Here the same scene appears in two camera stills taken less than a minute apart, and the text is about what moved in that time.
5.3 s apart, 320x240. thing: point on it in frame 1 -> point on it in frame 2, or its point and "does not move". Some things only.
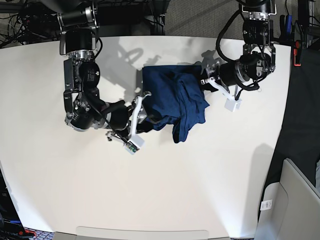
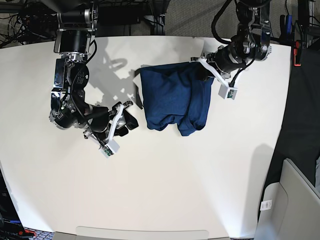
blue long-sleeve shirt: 177,98 does not move
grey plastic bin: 289,209 does not move
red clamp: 297,46 does not move
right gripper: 225,75 -> 222,62
